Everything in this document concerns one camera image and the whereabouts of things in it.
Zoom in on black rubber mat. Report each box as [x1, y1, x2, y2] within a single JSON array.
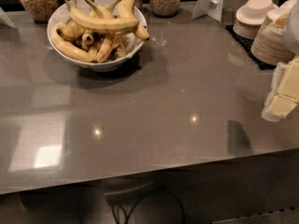
[[225, 25, 276, 70]]

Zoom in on paper bowl stack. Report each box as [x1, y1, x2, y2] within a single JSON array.
[[233, 0, 278, 40], [250, 0, 298, 66]]

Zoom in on back paper bowl stack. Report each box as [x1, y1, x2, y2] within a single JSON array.
[[233, 0, 278, 40]]

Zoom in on left glass cereal jar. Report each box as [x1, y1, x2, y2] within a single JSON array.
[[20, 0, 59, 22]]

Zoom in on white ceramic bowl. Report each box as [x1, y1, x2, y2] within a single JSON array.
[[47, 0, 147, 72]]

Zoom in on front paper bowl stack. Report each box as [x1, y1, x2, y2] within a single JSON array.
[[250, 0, 298, 66]]

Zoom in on black cable under table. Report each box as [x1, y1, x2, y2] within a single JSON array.
[[110, 189, 187, 224]]

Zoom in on left small yellow banana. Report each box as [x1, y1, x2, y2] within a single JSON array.
[[57, 18, 85, 40]]

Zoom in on right curved yellow banana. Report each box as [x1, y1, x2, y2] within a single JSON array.
[[118, 0, 150, 41]]

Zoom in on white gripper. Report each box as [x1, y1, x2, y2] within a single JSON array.
[[271, 2, 299, 102]]

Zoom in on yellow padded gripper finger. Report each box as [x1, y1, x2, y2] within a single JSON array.
[[262, 92, 298, 122]]

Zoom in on white card left edge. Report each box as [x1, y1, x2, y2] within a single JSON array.
[[0, 7, 16, 28]]

